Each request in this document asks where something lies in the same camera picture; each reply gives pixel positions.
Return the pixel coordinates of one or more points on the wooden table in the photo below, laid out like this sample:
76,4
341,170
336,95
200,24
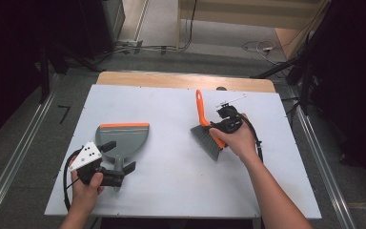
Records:
171,81

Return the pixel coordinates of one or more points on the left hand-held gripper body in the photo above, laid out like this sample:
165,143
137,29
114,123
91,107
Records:
85,156

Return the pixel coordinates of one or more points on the white board sheet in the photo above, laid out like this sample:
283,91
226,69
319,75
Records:
171,178

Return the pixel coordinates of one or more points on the metal floor rail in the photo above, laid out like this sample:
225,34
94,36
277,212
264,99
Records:
12,165
324,171

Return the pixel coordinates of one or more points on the black curtain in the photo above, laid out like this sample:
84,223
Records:
355,79
6,63

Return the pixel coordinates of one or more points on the grey dustpan with orange edge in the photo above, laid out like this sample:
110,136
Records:
124,140

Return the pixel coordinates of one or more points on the dark grey cabinet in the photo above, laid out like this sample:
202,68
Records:
114,16

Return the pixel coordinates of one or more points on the person's left hand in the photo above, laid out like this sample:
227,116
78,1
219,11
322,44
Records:
84,197

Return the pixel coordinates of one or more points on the beige wooden furniture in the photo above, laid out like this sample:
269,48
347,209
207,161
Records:
251,16

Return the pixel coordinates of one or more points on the grey power strip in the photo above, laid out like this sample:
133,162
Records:
130,43

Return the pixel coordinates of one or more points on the orange brush with grey bristles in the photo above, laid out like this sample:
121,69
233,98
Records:
205,138

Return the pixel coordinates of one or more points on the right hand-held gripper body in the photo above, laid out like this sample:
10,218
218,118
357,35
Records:
230,122

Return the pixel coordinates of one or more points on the person's right hand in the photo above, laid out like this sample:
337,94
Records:
239,143

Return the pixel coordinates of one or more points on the black stand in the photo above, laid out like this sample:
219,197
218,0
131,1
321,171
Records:
305,89
44,79

